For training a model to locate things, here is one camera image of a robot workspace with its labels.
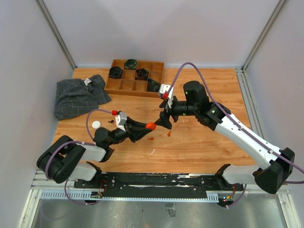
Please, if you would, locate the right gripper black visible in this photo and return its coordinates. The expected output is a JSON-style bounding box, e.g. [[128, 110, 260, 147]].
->
[[154, 94, 198, 129]]

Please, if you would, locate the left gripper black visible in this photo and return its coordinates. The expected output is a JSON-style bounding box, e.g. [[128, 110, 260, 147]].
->
[[107, 116, 152, 146]]

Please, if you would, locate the orange earbud charging case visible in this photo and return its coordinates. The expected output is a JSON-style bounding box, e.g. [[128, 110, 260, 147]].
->
[[145, 123, 156, 131]]

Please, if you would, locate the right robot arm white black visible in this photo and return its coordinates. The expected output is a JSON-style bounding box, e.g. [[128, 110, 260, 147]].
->
[[155, 81, 295, 194]]

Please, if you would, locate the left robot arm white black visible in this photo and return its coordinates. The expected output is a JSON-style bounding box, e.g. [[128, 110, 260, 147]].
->
[[36, 116, 156, 188]]

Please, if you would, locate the white earbud charging case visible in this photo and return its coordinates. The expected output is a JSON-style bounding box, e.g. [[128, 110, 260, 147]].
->
[[92, 121, 101, 129]]

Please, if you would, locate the dark blue rolled tie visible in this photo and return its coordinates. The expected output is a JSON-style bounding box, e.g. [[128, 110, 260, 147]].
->
[[147, 78, 161, 92]]

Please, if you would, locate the dark red rolled tie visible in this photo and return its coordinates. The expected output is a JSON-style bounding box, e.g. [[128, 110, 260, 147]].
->
[[135, 68, 149, 81]]

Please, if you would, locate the wooden compartment tray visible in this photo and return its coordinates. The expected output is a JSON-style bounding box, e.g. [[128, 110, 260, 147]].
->
[[105, 59, 164, 97]]

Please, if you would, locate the dark rolled tie left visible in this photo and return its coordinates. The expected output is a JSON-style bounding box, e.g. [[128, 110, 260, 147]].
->
[[109, 66, 123, 79]]

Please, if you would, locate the dark rolled tie top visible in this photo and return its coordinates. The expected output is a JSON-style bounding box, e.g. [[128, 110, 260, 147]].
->
[[124, 59, 138, 70]]

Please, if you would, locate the grey checked cloth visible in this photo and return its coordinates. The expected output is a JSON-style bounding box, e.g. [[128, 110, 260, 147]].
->
[[54, 75, 112, 121]]

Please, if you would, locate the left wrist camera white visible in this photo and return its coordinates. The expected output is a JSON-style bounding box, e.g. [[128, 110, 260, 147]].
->
[[115, 112, 127, 132]]

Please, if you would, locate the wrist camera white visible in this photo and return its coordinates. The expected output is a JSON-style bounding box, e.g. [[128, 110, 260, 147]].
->
[[115, 112, 127, 132], [158, 84, 174, 108]]

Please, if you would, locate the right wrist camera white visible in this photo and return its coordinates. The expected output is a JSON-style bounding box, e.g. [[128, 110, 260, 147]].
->
[[158, 84, 174, 108]]

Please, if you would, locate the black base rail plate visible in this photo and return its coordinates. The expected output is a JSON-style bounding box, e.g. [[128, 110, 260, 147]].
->
[[74, 172, 244, 196]]

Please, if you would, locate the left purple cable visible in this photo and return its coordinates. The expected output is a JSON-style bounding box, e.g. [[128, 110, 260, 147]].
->
[[45, 109, 118, 181]]

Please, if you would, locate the purple cable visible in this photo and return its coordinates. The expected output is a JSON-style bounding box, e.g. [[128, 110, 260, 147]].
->
[[45, 109, 118, 181], [166, 62, 304, 185]]

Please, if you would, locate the white cable duct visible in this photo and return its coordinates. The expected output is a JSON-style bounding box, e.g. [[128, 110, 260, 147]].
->
[[52, 190, 219, 203]]

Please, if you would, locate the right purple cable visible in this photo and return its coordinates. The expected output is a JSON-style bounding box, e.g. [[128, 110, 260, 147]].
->
[[166, 62, 304, 185]]

